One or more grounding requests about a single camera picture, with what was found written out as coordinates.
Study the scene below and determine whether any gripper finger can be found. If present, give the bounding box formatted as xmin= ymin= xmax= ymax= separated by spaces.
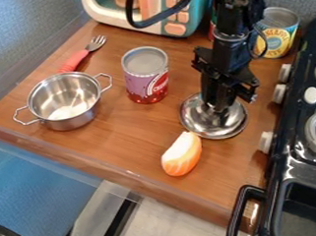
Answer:
xmin=217 ymin=84 xmax=247 ymax=121
xmin=200 ymin=75 xmax=223 ymax=114

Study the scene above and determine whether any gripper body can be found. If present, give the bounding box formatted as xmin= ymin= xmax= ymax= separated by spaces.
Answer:
xmin=188 ymin=42 xmax=263 ymax=106

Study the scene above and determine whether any silver pot lid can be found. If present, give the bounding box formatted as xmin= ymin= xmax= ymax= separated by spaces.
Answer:
xmin=176 ymin=89 xmax=252 ymax=143

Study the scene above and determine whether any silver pot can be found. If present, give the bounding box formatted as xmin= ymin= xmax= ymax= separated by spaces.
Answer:
xmin=9 ymin=69 xmax=117 ymax=134

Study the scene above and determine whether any red toy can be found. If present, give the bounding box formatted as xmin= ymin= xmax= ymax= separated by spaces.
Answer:
xmin=205 ymin=18 xmax=219 ymax=42

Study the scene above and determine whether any yellow and blue can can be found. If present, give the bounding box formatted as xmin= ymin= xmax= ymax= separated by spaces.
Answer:
xmin=250 ymin=5 xmax=303 ymax=61

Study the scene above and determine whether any purple and red can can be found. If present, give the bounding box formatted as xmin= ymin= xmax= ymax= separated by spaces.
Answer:
xmin=118 ymin=44 xmax=172 ymax=107

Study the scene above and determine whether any orange toy fruit slice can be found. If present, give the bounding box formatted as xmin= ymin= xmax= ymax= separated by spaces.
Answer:
xmin=158 ymin=130 xmax=206 ymax=179

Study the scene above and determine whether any toy stove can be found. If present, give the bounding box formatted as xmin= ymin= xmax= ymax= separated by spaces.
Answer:
xmin=214 ymin=16 xmax=316 ymax=236

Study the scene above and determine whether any toy microwave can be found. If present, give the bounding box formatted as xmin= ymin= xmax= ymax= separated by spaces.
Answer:
xmin=79 ymin=0 xmax=217 ymax=42

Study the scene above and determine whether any fork with red handle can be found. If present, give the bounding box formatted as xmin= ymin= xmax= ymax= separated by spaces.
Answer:
xmin=55 ymin=33 xmax=110 ymax=75

